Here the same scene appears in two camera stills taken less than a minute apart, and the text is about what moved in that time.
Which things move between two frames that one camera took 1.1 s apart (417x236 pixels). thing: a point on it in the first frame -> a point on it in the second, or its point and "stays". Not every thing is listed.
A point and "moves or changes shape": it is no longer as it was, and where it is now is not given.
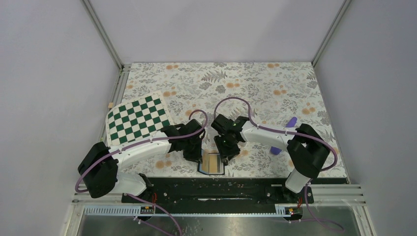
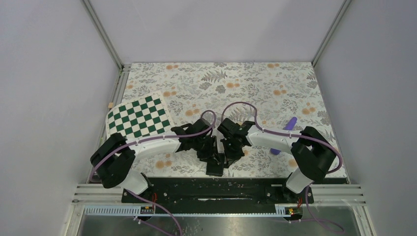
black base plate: [218, 192] stays
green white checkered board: [140, 116] stays
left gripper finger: [195, 150] -> [212, 148]
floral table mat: [257, 118] stays
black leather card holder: [211, 164] moves or changes shape
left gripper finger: [187, 154] -> [201, 153]
